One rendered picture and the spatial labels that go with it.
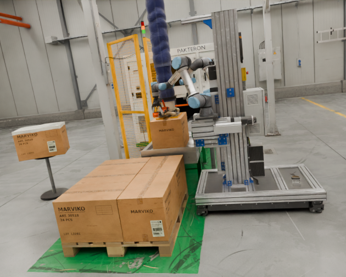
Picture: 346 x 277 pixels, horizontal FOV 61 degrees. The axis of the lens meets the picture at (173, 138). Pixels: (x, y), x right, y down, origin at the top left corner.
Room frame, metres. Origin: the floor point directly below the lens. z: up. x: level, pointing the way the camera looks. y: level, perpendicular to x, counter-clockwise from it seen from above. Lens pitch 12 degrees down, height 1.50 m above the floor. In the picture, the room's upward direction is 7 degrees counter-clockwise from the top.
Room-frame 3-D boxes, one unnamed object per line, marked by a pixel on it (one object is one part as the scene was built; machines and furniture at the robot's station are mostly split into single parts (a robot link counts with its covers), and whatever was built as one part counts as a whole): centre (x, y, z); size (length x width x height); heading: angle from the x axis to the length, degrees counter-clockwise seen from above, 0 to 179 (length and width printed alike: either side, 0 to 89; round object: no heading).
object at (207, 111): (2.96, -0.37, 1.09); 0.15 x 0.15 x 0.10
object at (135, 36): (4.63, 0.58, 1.05); 0.87 x 0.10 x 2.10; 40
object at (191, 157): (3.50, 0.08, 0.48); 0.70 x 0.03 x 0.15; 78
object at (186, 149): (3.50, 0.08, 0.58); 0.70 x 0.03 x 0.06; 78
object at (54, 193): (4.04, 1.81, 0.31); 0.40 x 0.40 x 0.62
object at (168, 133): (3.87, 0.02, 0.75); 0.60 x 0.40 x 0.40; 169
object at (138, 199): (2.89, 0.51, 0.34); 1.20 x 1.00 x 0.40; 168
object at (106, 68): (4.41, 0.82, 1.62); 0.20 x 0.05 x 0.30; 168
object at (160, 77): (3.85, 0.01, 1.68); 0.22 x 0.22 x 1.04
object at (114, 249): (2.89, 0.51, 0.07); 1.20 x 1.00 x 0.14; 168
